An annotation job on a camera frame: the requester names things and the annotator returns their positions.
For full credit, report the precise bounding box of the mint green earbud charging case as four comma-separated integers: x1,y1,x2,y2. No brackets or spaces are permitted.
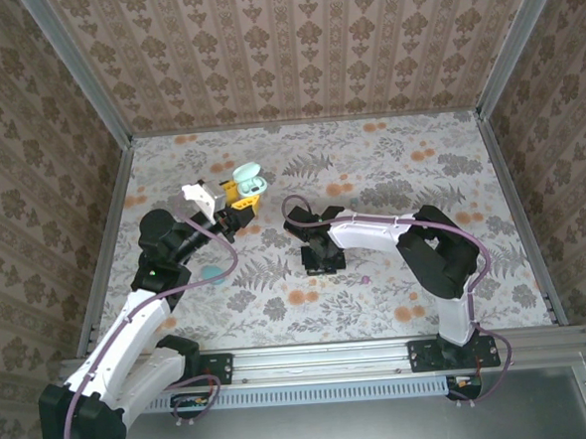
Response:
231,160,269,198

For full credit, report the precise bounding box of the blue earbud charging case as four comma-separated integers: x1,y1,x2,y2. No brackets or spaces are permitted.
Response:
200,263,228,288

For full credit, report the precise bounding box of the floral patterned table cover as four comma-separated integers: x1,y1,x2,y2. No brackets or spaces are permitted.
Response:
76,108,554,358

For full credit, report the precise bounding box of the grey metal panel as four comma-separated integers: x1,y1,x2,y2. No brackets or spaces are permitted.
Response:
30,364,586,439

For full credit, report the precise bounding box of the left black connector box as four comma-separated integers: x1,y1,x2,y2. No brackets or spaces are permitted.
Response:
168,390,218,421

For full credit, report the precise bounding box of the black connector box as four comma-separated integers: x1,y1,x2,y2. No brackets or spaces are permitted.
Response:
444,372,484,403
168,390,218,421

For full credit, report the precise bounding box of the right black connector box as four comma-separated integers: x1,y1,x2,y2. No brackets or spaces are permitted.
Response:
444,372,484,403

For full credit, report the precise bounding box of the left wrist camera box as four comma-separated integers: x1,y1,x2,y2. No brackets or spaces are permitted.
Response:
180,178,227,222

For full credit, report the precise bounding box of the left aluminium table edge rail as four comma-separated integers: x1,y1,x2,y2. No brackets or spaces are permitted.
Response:
63,139,149,360

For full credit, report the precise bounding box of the aluminium table edge rail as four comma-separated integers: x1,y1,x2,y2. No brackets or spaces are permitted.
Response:
63,139,149,360
474,108,572,332

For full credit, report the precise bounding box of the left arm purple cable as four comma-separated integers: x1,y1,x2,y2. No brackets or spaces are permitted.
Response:
48,202,251,439

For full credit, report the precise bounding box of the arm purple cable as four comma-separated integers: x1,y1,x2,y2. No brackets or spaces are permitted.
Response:
280,182,517,419
48,202,251,439

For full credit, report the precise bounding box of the aluminium rear edge rail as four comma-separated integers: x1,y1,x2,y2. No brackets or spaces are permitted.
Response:
127,106,483,140

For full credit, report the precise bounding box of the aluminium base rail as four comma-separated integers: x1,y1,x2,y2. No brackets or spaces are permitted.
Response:
57,324,586,400

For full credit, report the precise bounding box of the light blue slotted cable duct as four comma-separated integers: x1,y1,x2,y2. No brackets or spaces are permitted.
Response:
143,372,457,415

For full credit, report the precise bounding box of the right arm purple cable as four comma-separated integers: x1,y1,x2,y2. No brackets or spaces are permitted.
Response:
280,182,517,419

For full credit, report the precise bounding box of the left aluminium frame post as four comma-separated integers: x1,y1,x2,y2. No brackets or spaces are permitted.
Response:
18,0,135,153

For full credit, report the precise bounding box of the aluminium frame post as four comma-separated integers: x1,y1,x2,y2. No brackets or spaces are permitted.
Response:
18,0,135,153
468,0,574,120

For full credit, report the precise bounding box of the right aluminium table edge rail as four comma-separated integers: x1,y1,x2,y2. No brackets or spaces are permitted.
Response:
474,108,572,332

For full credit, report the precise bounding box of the right aluminium frame post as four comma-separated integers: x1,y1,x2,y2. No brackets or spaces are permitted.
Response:
468,0,574,120

